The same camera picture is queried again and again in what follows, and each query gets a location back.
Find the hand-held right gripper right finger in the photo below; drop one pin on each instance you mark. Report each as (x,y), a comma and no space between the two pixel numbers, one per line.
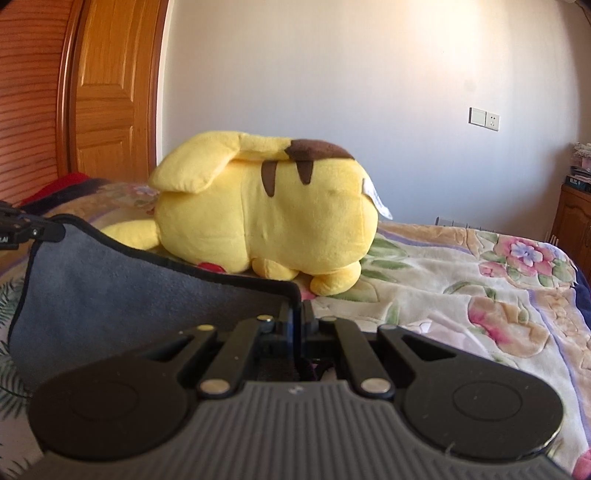
(308,319)

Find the yellow plush toy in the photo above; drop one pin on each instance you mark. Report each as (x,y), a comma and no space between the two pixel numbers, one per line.
(272,212)

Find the floral blanket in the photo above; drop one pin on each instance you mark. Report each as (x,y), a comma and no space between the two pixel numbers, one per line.
(461,286)

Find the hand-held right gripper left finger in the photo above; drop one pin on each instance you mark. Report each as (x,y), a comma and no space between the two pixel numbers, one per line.
(287,333)

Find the pink box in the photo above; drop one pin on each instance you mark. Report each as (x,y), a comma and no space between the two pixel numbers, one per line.
(583,159)

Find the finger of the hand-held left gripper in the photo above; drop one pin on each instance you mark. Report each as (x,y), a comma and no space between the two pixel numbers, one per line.
(42,229)

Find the louvered wooden wardrobe door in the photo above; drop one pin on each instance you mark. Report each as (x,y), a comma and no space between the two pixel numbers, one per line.
(27,97)

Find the white wall socket plate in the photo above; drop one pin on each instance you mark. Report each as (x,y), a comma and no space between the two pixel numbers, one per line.
(493,122)

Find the wooden cabinet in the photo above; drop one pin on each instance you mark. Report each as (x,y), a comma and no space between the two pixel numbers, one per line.
(572,230)

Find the grey towel with black trim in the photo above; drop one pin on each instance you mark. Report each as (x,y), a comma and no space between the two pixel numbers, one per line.
(115,300)

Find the wooden panel door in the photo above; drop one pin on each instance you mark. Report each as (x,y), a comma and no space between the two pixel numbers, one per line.
(113,87)

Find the red cloth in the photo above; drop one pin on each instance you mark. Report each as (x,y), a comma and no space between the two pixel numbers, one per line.
(60,184)

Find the white wall switch plate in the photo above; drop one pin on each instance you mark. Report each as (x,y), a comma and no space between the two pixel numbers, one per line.
(477,116)

